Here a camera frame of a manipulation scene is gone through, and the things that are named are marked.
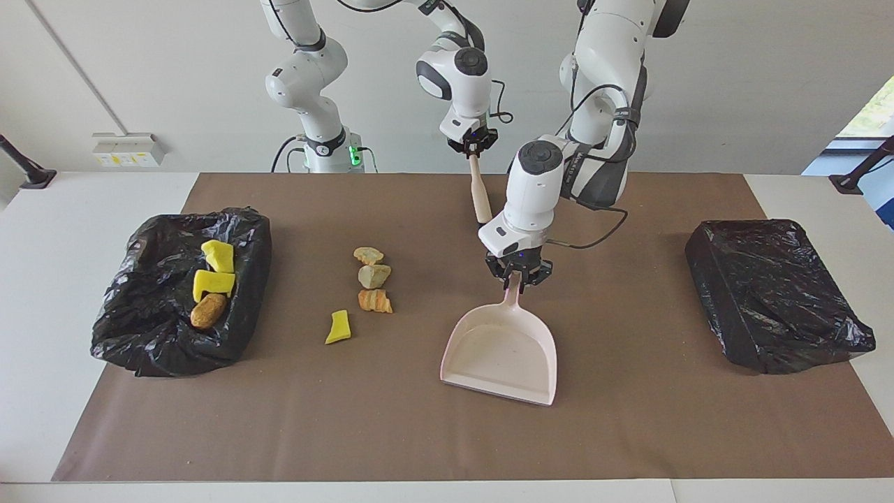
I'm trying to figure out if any small yellow foam piece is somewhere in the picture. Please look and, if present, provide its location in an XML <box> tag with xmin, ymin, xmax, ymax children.
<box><xmin>325</xmin><ymin>309</ymin><xmax>353</xmax><ymax>346</ymax></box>

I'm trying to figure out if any brown paper table mat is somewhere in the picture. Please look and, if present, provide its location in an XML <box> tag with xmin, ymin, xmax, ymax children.
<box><xmin>51</xmin><ymin>172</ymin><xmax>894</xmax><ymax>483</ymax></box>

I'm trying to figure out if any white wall cable conduit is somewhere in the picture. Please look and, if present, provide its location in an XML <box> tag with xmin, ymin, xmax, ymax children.
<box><xmin>27</xmin><ymin>0</ymin><xmax>126</xmax><ymax>135</ymax></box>

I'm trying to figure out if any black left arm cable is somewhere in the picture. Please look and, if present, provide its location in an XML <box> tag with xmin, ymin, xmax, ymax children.
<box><xmin>547</xmin><ymin>59</ymin><xmax>629</xmax><ymax>250</ymax></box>

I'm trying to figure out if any beige plastic dustpan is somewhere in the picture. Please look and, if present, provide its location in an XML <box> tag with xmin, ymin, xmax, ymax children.
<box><xmin>439</xmin><ymin>271</ymin><xmax>558</xmax><ymax>407</ymax></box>

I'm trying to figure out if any open black bag lined bin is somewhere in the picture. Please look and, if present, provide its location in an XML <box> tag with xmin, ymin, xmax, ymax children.
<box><xmin>90</xmin><ymin>206</ymin><xmax>273</xmax><ymax>379</ymax></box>

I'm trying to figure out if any flat black bag wrapped bin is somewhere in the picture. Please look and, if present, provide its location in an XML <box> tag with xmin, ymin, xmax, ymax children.
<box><xmin>684</xmin><ymin>219</ymin><xmax>877</xmax><ymax>376</ymax></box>

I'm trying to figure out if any orange striped croissant toy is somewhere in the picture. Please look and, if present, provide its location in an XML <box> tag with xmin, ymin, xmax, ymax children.
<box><xmin>358</xmin><ymin>288</ymin><xmax>394</xmax><ymax>314</ymax></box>

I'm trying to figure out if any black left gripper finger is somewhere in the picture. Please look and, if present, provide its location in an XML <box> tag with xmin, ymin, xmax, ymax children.
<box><xmin>485</xmin><ymin>257</ymin><xmax>516</xmax><ymax>293</ymax></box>
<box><xmin>520</xmin><ymin>258</ymin><xmax>555</xmax><ymax>291</ymax></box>

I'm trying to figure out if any window with green view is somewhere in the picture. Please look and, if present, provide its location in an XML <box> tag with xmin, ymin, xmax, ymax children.
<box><xmin>835</xmin><ymin>73</ymin><xmax>894</xmax><ymax>140</ymax></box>

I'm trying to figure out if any yellow u-shaped foam piece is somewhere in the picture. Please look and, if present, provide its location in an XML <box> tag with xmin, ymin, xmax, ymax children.
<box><xmin>192</xmin><ymin>270</ymin><xmax>237</xmax><ymax>303</ymax></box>

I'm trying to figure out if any grey-green ridged bread toy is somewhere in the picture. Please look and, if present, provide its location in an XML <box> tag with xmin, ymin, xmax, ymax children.
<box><xmin>358</xmin><ymin>263</ymin><xmax>393</xmax><ymax>291</ymax></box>

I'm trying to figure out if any brown potato-shaped toy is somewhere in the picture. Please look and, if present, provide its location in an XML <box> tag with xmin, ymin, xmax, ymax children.
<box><xmin>189</xmin><ymin>292</ymin><xmax>228</xmax><ymax>330</ymax></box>

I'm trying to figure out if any white wall socket box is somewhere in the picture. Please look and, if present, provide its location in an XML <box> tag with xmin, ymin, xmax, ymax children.
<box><xmin>92</xmin><ymin>132</ymin><xmax>169</xmax><ymax>168</ymax></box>

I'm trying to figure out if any yellow wedge foam piece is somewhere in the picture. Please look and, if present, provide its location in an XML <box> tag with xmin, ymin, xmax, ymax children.
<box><xmin>200</xmin><ymin>240</ymin><xmax>236</xmax><ymax>274</ymax></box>

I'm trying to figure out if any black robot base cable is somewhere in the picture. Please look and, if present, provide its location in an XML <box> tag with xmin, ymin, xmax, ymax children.
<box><xmin>271</xmin><ymin>135</ymin><xmax>308</xmax><ymax>173</ymax></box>

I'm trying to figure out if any beige brush with black bristles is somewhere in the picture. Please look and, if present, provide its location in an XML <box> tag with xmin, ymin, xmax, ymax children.
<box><xmin>468</xmin><ymin>152</ymin><xmax>494</xmax><ymax>225</ymax></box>

